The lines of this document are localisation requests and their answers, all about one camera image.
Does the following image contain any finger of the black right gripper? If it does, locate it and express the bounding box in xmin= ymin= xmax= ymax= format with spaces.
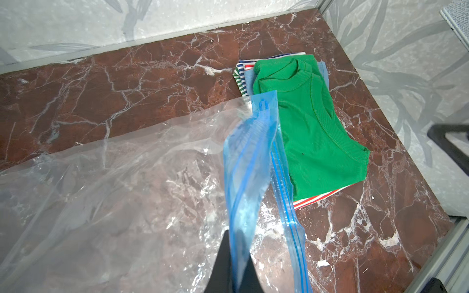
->
xmin=427 ymin=124 xmax=469 ymax=175

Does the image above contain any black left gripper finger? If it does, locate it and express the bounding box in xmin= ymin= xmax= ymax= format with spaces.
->
xmin=204 ymin=230 xmax=264 ymax=293

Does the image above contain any red striped garment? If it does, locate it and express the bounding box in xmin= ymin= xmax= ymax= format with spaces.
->
xmin=241 ymin=51 xmax=356 ymax=211

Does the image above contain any clear vacuum bag blue zipper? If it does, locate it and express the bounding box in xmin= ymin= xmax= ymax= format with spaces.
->
xmin=1 ymin=92 xmax=311 ymax=293

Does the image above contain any solid green garment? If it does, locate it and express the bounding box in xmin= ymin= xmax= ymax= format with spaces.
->
xmin=252 ymin=55 xmax=370 ymax=202

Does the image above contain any light blue tank top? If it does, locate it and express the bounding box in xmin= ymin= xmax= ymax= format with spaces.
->
xmin=244 ymin=61 xmax=330 ymax=96

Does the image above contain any blue striped tank top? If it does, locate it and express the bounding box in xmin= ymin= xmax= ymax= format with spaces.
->
xmin=236 ymin=52 xmax=294 ymax=92

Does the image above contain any green striped tank top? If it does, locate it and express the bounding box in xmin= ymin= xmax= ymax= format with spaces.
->
xmin=232 ymin=68 xmax=249 ymax=96

